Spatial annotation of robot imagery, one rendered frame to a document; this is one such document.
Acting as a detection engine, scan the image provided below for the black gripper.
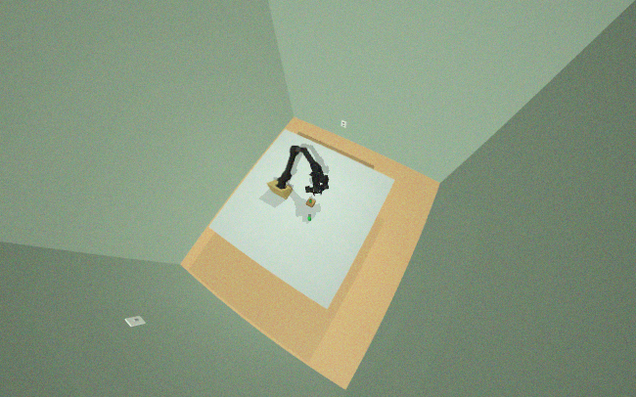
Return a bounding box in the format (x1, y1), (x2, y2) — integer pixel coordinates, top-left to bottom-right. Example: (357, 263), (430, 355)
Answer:
(305, 182), (329, 196)

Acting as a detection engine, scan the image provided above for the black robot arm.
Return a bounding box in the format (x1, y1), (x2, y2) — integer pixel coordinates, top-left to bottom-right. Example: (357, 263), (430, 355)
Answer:
(276, 146), (329, 194)

